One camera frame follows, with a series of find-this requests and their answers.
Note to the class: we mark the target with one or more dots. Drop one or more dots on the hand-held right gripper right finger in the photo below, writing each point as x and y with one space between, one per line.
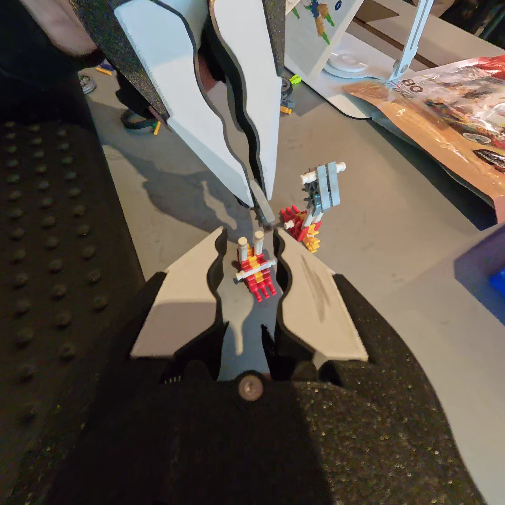
319 311

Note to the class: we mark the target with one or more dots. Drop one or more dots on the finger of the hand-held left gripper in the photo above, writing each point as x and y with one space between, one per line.
177 90
252 71

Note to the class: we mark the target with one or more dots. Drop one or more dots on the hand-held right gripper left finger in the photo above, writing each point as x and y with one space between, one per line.
181 311

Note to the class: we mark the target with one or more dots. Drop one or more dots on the small red yellow toy assembly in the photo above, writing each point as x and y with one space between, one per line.
256 268

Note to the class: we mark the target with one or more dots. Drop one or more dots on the grey snowflake connector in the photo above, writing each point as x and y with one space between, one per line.
263 203

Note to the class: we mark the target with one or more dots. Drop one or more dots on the black toy wheel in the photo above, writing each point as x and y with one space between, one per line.
287 90

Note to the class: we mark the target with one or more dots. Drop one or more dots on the small yellow connector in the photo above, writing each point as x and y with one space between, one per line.
157 127

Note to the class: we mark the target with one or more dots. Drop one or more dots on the grey toy wheel hub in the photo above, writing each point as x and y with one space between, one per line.
86 83

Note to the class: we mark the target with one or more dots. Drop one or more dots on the small green connector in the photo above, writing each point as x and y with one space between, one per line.
295 79

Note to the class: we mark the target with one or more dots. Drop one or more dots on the black rubber toy tyre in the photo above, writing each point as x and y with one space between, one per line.
130 124

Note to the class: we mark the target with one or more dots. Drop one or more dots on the grey-topped red yellow toy assembly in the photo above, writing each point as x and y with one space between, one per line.
323 189

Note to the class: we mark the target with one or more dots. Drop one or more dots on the black dimpled plastic panel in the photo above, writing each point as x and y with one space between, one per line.
59 256

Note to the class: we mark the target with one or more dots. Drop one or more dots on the blue plastic bin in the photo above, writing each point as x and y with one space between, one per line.
498 284

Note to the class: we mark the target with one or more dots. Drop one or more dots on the orange toy parts bag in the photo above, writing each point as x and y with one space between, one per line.
434 126

